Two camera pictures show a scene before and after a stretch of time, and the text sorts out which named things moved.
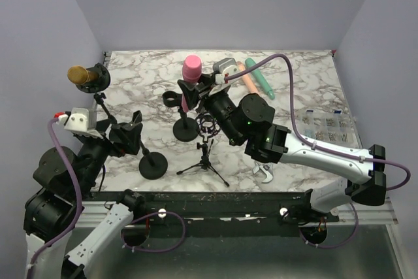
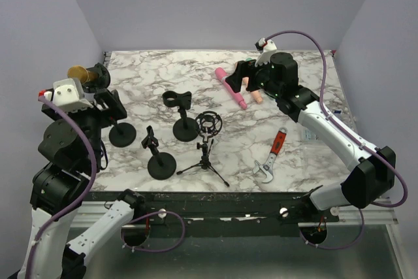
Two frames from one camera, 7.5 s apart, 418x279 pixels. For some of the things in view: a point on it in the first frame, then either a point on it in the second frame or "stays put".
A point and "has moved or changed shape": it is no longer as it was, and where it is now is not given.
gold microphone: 80,75 stays put
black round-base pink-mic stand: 152,165 -> 162,165
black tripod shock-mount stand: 206,125 stays put
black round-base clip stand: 186,129 stays put
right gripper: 205,91 -> 245,68
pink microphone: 191,72 has moved or changed shape
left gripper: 130,135 -> 116,110
